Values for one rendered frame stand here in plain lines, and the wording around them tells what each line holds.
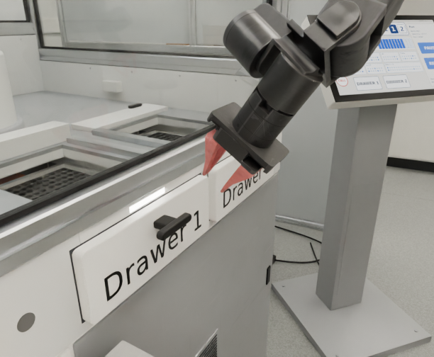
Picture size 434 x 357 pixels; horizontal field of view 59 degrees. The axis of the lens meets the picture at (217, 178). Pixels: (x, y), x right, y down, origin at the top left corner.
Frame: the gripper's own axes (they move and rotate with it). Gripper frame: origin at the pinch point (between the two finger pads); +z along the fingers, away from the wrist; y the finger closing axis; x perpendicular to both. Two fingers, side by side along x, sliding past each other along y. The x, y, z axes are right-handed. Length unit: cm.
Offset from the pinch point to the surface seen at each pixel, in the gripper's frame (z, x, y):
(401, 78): -9, -94, -11
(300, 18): 10, -163, 45
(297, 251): 97, -132, -37
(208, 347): 45, -11, -20
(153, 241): 12.9, 5.2, 0.9
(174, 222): 8.3, 3.7, 0.4
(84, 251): 8.7, 17.3, 4.3
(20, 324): 13.7, 25.8, 2.9
